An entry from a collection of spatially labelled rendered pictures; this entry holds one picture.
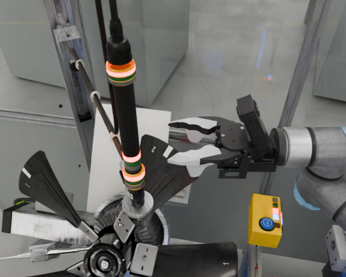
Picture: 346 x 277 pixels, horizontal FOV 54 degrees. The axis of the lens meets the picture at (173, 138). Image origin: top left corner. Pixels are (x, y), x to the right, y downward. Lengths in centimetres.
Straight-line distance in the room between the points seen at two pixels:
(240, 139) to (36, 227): 80
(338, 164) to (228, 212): 137
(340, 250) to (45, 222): 100
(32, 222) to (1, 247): 141
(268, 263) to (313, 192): 169
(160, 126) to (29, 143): 100
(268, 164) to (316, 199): 13
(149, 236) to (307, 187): 54
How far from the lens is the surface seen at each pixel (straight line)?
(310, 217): 201
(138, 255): 100
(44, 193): 104
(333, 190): 72
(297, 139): 63
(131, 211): 76
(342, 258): 135
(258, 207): 126
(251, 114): 55
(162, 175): 91
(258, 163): 66
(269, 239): 124
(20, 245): 257
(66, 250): 115
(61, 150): 191
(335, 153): 66
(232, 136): 61
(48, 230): 120
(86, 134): 151
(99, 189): 122
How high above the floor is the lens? 208
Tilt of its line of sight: 44 degrees down
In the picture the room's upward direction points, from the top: straight up
